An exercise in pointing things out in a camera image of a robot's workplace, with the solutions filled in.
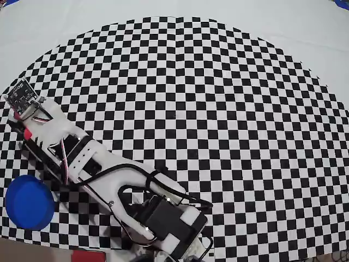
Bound red flat object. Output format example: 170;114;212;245
72;250;107;262

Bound red white black servo wire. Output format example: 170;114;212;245
60;139;72;187

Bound black camera cable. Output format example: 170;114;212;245
69;163;215;212

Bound blue round box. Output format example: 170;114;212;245
4;174;56;230

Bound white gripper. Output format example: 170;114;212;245
7;101;89;178

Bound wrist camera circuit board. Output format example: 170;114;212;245
4;78;44;115

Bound black white checkered mat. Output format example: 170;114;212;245
0;0;349;261

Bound tangled dark cables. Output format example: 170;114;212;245
310;249;349;262

